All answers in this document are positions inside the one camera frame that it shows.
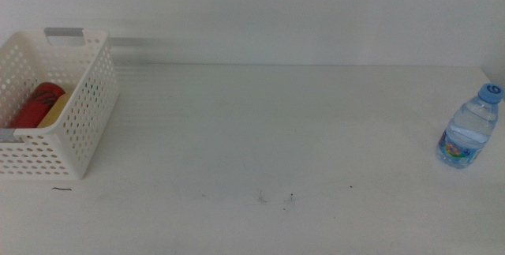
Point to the red cola can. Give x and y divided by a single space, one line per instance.
35 107

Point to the yellow tea bottle green label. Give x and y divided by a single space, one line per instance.
55 115

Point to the small water bottle blue cap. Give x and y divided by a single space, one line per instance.
469 128

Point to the white perforated plastic basket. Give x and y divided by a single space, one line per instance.
90 101

